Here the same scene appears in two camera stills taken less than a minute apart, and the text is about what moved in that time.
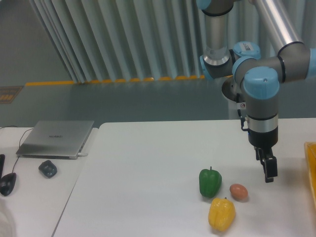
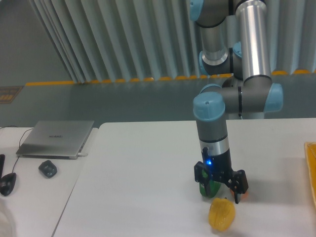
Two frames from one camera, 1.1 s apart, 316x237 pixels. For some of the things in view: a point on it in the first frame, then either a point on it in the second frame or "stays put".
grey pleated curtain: [103, 40] stays put
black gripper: [265, 140] → [219, 167]
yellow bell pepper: [221, 213] stays put
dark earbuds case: [48, 168] stays put
